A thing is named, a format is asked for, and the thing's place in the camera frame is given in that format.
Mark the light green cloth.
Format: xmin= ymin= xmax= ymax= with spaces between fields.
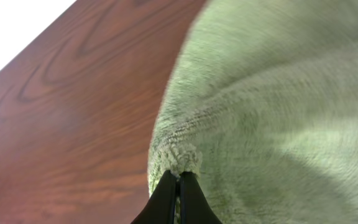
xmin=148 ymin=0 xmax=358 ymax=223

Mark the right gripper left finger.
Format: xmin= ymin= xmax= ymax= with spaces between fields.
xmin=131 ymin=170 xmax=177 ymax=224

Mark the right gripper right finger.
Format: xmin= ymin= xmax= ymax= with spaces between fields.
xmin=180 ymin=172 xmax=222 ymax=224

